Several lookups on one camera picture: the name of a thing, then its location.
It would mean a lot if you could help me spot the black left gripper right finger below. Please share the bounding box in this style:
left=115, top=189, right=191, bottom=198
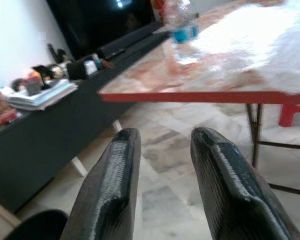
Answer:
left=190, top=126, right=300, bottom=240

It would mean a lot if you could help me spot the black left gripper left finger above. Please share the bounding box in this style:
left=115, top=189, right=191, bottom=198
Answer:
left=61, top=127, right=142, bottom=240

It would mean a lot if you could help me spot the black television cabinet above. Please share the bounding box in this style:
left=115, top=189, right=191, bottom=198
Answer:
left=0, top=31, right=171, bottom=215

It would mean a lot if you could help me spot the red plastic stool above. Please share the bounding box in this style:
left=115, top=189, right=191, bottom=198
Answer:
left=278, top=103, right=300, bottom=128

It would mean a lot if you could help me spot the red-edged folding table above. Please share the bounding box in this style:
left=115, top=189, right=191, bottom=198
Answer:
left=97, top=0, right=300, bottom=105

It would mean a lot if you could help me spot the stack of books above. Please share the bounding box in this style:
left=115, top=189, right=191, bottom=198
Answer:
left=6, top=79, right=80, bottom=111

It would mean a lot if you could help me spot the white cup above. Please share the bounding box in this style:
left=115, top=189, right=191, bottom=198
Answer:
left=83, top=59, right=98, bottom=76

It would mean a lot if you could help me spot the black box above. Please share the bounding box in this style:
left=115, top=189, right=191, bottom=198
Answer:
left=66, top=58, right=88, bottom=81

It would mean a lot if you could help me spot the red packet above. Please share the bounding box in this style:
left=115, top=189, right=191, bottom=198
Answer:
left=0, top=109, right=19, bottom=126

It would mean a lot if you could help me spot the blue small figure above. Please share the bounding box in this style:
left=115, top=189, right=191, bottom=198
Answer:
left=94, top=55, right=105, bottom=70

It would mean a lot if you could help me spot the black tilted picture stand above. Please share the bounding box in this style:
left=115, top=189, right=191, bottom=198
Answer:
left=31, top=64, right=56, bottom=89

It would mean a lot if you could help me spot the black soundbar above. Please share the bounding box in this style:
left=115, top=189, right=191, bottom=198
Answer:
left=99, top=21, right=164, bottom=60

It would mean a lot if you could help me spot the clear bottle with blue label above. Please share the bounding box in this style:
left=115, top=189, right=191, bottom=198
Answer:
left=163, top=0, right=201, bottom=46

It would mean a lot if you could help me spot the black flat television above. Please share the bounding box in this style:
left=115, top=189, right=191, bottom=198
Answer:
left=46, top=0, right=163, bottom=62

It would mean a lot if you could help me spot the red printed package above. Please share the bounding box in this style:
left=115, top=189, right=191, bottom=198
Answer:
left=150, top=0, right=169, bottom=25

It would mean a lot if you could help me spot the dark metal table leg frame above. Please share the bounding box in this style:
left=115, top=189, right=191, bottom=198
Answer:
left=244, top=102, right=300, bottom=194

